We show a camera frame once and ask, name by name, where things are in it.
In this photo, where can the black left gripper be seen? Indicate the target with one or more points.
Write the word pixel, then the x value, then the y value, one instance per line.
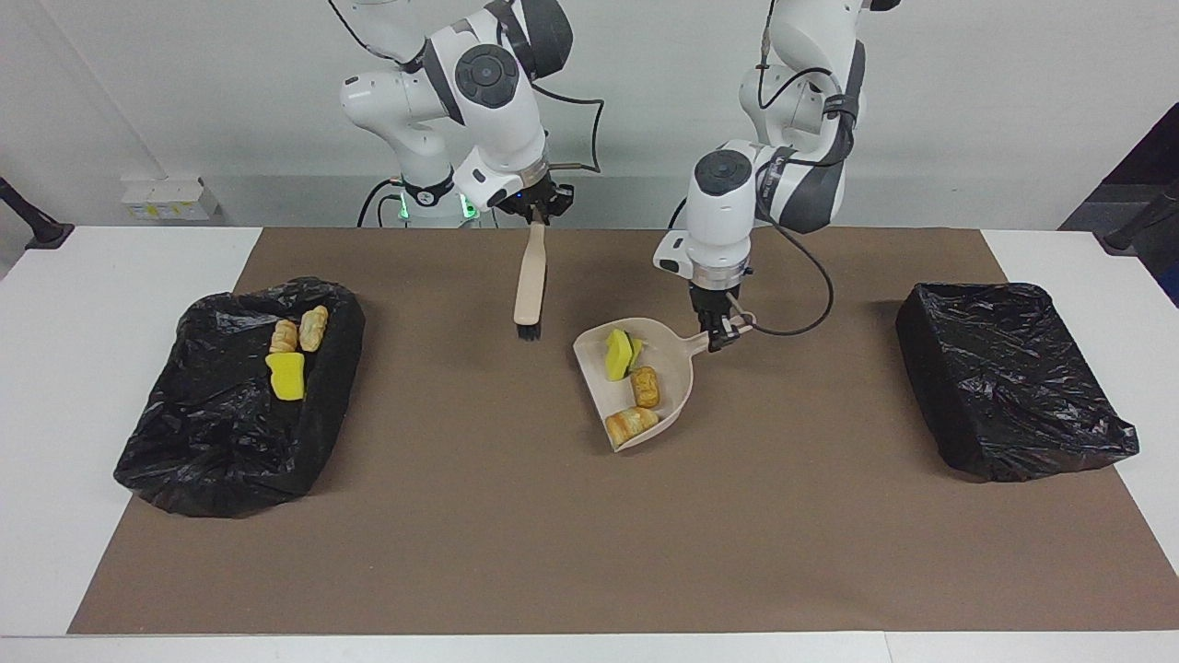
pixel 714 304

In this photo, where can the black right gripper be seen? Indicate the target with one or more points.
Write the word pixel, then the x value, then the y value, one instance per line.
pixel 539 198

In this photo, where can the beige plastic dustpan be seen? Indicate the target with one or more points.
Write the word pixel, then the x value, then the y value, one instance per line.
pixel 677 378

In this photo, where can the beige hand brush black bristles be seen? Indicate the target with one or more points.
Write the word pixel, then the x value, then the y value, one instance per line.
pixel 531 285

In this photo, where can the green and yellow sponge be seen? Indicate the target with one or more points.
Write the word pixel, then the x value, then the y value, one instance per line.
pixel 636 353

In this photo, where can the brown bread roll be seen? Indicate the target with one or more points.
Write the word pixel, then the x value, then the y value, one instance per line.
pixel 646 388

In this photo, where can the curved yellow sponge piece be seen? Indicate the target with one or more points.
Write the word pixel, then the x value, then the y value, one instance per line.
pixel 617 354

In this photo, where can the beige bread chunk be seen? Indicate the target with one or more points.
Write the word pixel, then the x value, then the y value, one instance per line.
pixel 631 425

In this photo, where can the pale bread chunk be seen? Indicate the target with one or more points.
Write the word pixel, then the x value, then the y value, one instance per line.
pixel 313 329

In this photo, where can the striped croissant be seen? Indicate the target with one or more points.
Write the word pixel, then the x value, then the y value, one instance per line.
pixel 283 337

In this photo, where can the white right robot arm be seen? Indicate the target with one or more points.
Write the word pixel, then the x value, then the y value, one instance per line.
pixel 497 110

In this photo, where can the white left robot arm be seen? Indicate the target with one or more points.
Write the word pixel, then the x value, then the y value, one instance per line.
pixel 718 221

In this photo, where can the boxy black bag lined bin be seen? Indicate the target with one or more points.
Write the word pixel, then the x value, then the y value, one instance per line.
pixel 1013 378

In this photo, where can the loose black bag lined bin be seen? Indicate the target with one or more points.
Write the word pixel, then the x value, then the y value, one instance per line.
pixel 212 433

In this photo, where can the brown table mat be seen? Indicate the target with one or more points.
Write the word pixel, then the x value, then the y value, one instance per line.
pixel 589 571

